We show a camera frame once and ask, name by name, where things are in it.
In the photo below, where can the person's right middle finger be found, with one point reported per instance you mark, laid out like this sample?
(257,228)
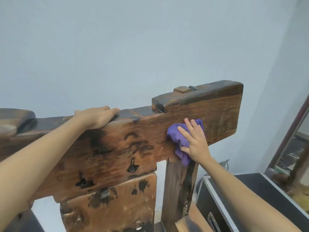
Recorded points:
(190,126)

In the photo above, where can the black iron staple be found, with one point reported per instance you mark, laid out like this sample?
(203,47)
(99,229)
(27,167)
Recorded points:
(83,182)
(132,166)

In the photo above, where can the purple cleaning cloth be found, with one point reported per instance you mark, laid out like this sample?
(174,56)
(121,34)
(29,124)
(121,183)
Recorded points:
(175,134)

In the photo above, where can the person's right thumb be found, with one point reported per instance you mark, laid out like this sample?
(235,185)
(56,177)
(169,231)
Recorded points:
(184,150)

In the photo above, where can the black aluminium-edged flight case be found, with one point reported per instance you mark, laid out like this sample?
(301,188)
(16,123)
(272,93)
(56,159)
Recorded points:
(256,190)

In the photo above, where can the person's right hand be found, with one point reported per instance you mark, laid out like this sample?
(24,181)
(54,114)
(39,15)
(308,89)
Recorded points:
(196,144)

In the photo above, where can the person's left fingers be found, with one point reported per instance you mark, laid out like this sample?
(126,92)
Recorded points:
(113,112)

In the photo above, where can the brown framed mirror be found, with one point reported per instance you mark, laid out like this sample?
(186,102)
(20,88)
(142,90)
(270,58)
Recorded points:
(293,154)

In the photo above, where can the dark antique wooden chair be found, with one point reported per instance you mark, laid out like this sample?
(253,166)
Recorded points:
(144,132)

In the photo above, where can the person's left forearm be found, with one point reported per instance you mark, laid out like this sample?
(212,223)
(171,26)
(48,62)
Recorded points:
(31,166)

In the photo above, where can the person's right forearm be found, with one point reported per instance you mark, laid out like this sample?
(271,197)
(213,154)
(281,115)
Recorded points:
(241,198)

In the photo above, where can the person's left hand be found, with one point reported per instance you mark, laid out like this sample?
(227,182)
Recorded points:
(94,117)

